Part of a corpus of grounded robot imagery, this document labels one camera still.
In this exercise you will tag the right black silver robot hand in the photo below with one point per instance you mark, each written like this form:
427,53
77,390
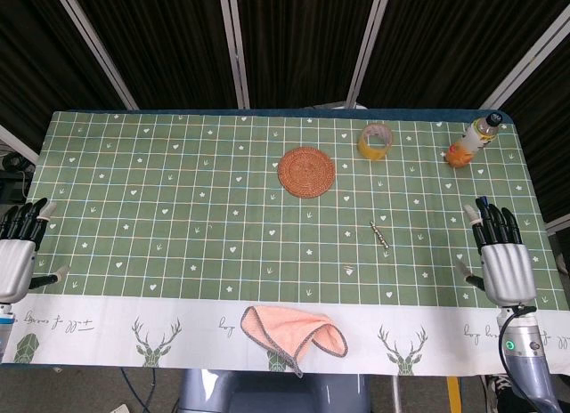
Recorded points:
507,270

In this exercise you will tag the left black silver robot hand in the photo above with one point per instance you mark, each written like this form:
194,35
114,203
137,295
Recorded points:
13,266

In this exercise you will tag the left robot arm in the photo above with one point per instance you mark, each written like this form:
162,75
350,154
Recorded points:
5,328

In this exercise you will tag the white marker with blue cap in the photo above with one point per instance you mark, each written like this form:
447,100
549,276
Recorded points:
483,203

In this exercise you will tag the black and white shoe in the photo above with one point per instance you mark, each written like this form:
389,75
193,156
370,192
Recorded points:
499,393

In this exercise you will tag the small orange toy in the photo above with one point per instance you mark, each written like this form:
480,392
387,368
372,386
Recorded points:
460,157

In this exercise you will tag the plastic bottle with black cap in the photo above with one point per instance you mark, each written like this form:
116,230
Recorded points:
477,135

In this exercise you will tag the silver table leg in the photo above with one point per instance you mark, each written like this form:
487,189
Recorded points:
396,393

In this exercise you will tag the green grid deer tablecloth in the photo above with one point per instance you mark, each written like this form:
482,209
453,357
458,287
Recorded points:
178,217

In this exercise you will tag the yellow clear tape roll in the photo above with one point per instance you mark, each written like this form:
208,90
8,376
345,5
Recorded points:
375,151

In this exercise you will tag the round woven brown coaster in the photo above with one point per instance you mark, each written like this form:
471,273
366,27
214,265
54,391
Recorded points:
306,172

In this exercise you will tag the pink cloth with grey edge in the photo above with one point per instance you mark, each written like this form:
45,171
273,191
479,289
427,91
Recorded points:
289,330

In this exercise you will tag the white object behind table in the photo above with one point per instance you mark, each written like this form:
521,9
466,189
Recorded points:
343,106

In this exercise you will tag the grey robot torso base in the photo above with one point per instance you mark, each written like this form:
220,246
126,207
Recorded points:
267,393

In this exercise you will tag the white partition frame post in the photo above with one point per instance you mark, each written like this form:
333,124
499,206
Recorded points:
367,48
525,52
559,225
18,143
95,48
234,48

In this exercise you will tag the yellow floor post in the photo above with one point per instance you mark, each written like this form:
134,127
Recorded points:
455,395

